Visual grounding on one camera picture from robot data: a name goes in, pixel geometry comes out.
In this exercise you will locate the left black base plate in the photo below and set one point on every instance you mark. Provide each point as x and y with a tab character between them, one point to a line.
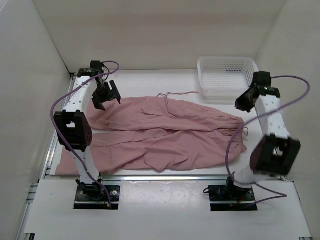
95	197

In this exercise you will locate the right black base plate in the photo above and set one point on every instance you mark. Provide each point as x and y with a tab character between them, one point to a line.
230	198

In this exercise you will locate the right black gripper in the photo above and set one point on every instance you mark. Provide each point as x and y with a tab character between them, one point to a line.
240	104

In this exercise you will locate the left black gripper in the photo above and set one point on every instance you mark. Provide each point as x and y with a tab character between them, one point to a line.
98	101

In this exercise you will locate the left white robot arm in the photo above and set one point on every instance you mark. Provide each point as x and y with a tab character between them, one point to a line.
68	116

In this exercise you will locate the aluminium frame rail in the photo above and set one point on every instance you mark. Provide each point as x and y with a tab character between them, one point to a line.
143	178

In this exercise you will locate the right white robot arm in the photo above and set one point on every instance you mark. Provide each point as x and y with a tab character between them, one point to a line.
276	152

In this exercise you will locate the white plastic basket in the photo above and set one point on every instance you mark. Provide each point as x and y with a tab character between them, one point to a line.
225	78

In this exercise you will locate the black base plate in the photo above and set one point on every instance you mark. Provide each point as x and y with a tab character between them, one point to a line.
95	197
230	198

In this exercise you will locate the pink trousers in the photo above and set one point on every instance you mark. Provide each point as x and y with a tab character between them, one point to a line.
155	133

